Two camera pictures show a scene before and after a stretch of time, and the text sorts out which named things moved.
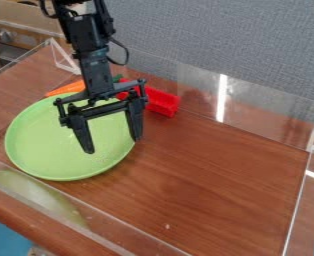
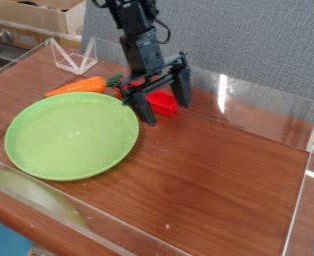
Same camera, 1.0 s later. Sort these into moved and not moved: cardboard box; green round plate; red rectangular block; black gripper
Moved: black gripper
Not moved: green round plate; cardboard box; red rectangular block
